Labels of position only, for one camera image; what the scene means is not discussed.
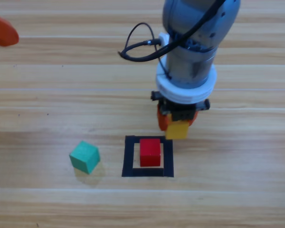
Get green wooden block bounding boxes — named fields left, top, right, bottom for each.
left=69, top=140, right=100, bottom=174

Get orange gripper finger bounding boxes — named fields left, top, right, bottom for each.
left=0, top=13, right=20, bottom=48

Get yellow wooden block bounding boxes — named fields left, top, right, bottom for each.
left=165, top=120, right=190, bottom=140

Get black tape square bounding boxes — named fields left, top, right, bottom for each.
left=121, top=135, right=174, bottom=178

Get red wooden block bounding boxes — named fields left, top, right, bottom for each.
left=139, top=139, right=162, bottom=167

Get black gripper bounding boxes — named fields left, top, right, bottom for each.
left=151, top=91, right=211, bottom=132

